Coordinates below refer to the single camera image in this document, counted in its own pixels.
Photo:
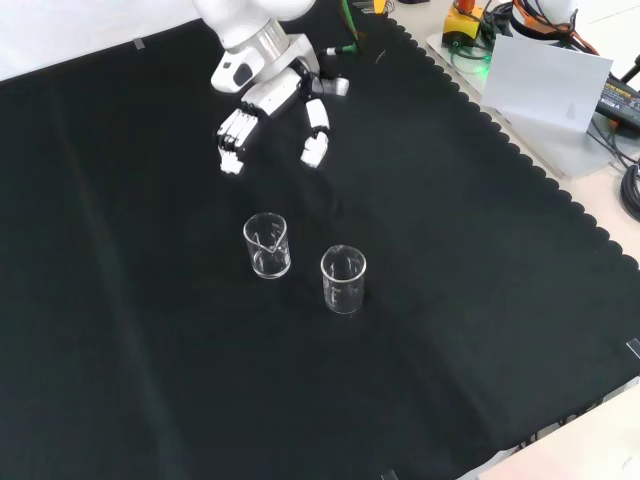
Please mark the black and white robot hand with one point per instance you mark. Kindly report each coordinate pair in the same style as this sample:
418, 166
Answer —
280, 92

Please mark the grey metal base plate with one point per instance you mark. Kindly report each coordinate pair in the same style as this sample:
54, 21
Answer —
565, 150

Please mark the clear glass beaker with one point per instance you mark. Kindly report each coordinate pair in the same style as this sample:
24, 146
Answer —
345, 306
267, 271

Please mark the black power adapter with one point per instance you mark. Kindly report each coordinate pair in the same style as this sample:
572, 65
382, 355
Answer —
620, 100

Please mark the yellow stop button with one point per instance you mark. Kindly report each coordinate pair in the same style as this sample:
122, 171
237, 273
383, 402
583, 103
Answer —
462, 25

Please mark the hex key set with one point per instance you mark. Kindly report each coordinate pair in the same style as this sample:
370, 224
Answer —
375, 5

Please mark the pale board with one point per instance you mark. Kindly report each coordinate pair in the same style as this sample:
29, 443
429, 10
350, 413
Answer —
540, 80

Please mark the black bench cloth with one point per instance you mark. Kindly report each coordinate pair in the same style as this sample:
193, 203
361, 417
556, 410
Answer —
200, 325

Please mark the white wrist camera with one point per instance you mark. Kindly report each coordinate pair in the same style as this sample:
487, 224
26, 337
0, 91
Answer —
227, 75

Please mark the clear cloth clip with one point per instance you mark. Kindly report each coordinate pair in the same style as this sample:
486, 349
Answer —
139, 44
633, 349
389, 475

